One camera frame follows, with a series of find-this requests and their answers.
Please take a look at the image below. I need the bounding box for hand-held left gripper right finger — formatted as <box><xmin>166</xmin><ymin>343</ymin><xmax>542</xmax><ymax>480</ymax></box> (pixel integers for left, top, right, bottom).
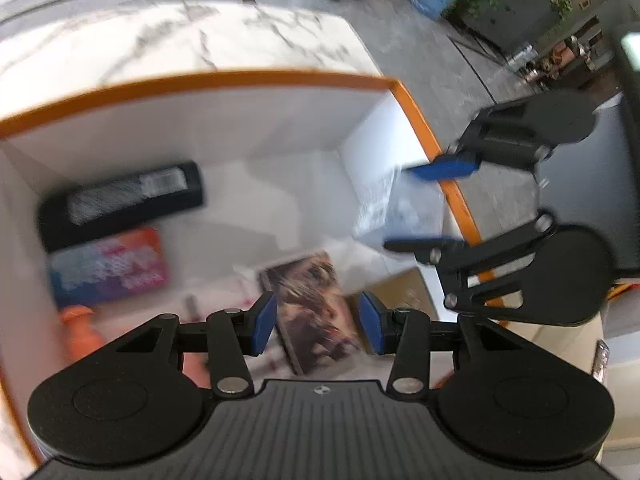
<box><xmin>359</xmin><ymin>291</ymin><xmax>531</xmax><ymax>397</ymax></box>

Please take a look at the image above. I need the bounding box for clear plastic bag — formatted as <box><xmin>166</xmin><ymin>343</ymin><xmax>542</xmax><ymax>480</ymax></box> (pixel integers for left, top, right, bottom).
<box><xmin>352</xmin><ymin>165</ymin><xmax>446</xmax><ymax>256</ymax></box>

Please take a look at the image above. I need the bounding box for illustrated figure box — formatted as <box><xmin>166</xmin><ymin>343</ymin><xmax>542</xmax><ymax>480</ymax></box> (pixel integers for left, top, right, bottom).
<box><xmin>260</xmin><ymin>250</ymin><xmax>363</xmax><ymax>376</ymax></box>

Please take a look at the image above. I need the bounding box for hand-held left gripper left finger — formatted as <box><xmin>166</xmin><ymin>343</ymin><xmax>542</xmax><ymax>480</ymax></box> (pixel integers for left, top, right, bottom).
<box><xmin>117</xmin><ymin>292</ymin><xmax>278</xmax><ymax>398</ymax></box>

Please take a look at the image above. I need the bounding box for dark planter box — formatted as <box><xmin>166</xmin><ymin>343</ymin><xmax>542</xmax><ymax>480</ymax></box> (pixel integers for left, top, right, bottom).
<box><xmin>462</xmin><ymin>0</ymin><xmax>561</xmax><ymax>56</ymax></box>

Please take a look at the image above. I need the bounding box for orange plastic item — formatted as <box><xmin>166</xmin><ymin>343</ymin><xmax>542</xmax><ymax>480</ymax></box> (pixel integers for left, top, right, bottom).
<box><xmin>60</xmin><ymin>306</ymin><xmax>106</xmax><ymax>361</ymax></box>

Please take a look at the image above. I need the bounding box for brown gift box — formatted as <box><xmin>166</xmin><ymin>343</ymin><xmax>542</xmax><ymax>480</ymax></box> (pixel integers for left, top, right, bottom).
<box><xmin>370</xmin><ymin>267</ymin><xmax>441</xmax><ymax>321</ymax></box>

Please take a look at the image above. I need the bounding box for black rectangular box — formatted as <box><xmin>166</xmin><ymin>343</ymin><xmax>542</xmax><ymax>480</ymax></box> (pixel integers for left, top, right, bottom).
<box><xmin>37</xmin><ymin>160</ymin><xmax>207</xmax><ymax>253</ymax></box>

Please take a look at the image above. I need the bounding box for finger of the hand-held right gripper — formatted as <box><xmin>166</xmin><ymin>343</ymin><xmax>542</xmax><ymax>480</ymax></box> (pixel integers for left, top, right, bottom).
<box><xmin>384</xmin><ymin>212</ymin><xmax>556</xmax><ymax>317</ymax></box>
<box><xmin>409</xmin><ymin>99</ymin><xmax>555</xmax><ymax>182</ymax></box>

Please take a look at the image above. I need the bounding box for colourful box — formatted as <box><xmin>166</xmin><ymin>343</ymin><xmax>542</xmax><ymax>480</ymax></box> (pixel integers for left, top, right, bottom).
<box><xmin>47</xmin><ymin>227</ymin><xmax>171</xmax><ymax>308</ymax></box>

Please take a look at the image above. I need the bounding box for white bin with orange rim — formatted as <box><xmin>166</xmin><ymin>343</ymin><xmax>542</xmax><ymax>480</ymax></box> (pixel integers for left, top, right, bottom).
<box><xmin>0</xmin><ymin>71</ymin><xmax>506</xmax><ymax>466</ymax></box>

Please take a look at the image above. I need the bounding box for dark flat device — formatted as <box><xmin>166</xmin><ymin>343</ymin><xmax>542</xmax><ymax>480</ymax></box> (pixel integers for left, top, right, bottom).
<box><xmin>592</xmin><ymin>340</ymin><xmax>611</xmax><ymax>386</ymax></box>

